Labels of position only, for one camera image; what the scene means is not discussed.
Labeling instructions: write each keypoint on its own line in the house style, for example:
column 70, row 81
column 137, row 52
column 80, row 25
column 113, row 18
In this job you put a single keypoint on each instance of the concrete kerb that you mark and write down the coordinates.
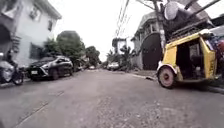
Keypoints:
column 5, row 85

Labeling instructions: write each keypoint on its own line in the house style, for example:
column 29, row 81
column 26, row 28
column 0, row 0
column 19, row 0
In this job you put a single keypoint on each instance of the yellow tricycle sidecar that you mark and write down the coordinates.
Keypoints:
column 170, row 56

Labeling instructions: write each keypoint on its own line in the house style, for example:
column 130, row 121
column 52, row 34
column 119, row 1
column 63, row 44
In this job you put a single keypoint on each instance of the palm trees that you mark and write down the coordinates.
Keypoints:
column 125, row 55

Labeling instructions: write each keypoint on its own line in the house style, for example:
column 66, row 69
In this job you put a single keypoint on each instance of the vehicle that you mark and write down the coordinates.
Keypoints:
column 92, row 67

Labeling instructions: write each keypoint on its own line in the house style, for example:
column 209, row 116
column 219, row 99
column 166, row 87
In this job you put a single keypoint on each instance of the motorcycle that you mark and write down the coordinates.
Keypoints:
column 10, row 73

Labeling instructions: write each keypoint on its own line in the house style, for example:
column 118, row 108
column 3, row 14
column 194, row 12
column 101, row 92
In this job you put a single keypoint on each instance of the dark car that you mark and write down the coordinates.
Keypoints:
column 51, row 66

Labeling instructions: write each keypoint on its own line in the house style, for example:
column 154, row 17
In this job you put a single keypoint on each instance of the row of trees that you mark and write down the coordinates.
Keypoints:
column 71, row 45

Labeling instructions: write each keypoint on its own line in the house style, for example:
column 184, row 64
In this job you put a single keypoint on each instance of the utility pole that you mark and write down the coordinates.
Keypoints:
column 160, row 23

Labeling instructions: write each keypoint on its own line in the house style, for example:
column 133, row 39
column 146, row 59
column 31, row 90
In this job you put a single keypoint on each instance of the grey concrete road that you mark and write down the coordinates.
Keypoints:
column 110, row 100

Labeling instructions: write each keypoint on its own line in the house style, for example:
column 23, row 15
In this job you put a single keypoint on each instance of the white car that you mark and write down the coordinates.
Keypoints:
column 113, row 65

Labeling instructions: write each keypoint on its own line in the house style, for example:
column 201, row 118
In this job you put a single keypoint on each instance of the building with dark gate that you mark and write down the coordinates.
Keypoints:
column 148, row 43

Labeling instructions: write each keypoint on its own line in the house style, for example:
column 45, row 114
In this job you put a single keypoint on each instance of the satellite dish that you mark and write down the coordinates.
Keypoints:
column 171, row 10

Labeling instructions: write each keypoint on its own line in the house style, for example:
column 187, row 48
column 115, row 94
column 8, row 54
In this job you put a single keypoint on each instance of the white two-storey building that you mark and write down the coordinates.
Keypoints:
column 30, row 33

